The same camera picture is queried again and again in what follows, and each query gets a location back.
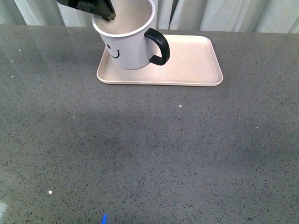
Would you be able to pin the beige rectangular plastic tray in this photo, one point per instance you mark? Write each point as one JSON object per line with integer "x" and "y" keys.
{"x": 193, "y": 62}

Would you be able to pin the white smiley mug black handle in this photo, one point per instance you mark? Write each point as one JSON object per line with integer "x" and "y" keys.
{"x": 130, "y": 37}

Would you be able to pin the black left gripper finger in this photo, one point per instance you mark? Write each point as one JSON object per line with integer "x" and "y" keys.
{"x": 102, "y": 8}

